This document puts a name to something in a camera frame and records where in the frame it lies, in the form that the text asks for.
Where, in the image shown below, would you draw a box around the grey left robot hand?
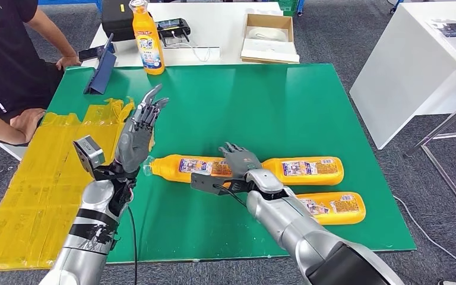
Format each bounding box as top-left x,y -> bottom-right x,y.
115,83 -> 170,175

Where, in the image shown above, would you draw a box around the person's left hand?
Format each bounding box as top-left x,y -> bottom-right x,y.
55,55 -> 82,72

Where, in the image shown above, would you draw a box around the person's right hand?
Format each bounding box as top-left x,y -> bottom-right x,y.
9,108 -> 47,145

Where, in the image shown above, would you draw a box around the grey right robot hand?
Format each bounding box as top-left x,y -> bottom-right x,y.
218,142 -> 264,180

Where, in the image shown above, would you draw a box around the orange detergent bottle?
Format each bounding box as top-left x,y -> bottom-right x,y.
295,191 -> 367,226
142,154 -> 233,185
261,156 -> 345,186
128,0 -> 166,76

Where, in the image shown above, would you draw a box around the black smartphone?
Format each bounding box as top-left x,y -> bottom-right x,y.
77,45 -> 107,62

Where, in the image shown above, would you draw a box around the white seat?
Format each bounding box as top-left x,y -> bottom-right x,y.
0,140 -> 28,162

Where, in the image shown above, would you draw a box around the tablet in blue case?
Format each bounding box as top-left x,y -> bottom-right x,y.
83,33 -> 118,96

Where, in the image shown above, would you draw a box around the green table mat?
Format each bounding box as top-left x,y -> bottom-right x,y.
41,64 -> 417,264

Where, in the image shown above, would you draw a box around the black carry case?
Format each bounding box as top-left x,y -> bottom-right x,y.
101,0 -> 137,42

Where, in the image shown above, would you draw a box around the person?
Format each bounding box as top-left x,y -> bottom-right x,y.
0,0 -> 83,146

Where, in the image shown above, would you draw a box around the yellow taped plastic sheet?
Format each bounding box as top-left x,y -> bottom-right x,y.
0,97 -> 156,273

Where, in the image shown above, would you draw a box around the clear acrylic stand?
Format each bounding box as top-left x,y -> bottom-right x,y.
160,46 -> 221,62

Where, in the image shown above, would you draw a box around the black remote controller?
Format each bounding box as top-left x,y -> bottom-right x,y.
155,18 -> 192,47

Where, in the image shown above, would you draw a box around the white foam sheet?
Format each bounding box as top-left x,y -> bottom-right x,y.
242,38 -> 301,62

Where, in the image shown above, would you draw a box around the white round pouch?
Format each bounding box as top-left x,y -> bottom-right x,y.
246,26 -> 289,42

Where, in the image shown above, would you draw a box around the white table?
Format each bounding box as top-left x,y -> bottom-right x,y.
81,2 -> 288,68

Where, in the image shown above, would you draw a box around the cardboard box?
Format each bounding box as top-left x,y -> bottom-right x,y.
240,14 -> 301,65

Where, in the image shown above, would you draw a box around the green plastic crate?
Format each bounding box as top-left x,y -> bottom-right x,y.
280,0 -> 300,17

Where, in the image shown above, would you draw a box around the white desk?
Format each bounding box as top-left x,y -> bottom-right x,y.
350,0 -> 456,151

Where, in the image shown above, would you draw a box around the printed leaflet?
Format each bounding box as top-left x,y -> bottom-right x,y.
425,18 -> 456,55

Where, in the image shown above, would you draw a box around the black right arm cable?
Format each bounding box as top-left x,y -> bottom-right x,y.
211,183 -> 249,209

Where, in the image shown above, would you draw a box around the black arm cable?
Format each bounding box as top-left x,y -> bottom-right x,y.
126,205 -> 139,285
211,183 -> 249,209

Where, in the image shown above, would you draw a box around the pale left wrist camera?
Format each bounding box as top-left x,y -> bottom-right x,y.
72,135 -> 134,182

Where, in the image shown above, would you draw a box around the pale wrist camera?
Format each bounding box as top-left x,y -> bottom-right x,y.
190,172 -> 252,197
72,135 -> 134,182

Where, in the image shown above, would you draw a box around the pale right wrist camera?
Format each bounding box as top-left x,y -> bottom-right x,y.
190,172 -> 252,197

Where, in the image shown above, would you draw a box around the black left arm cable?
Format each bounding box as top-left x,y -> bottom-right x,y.
126,205 -> 139,285

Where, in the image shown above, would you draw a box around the white charging cable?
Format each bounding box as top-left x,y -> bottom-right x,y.
172,32 -> 213,62

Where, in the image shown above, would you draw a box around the grey floor cable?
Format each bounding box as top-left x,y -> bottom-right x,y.
393,195 -> 456,266

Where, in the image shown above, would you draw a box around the metal desk frame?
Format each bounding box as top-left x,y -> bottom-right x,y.
403,89 -> 456,230

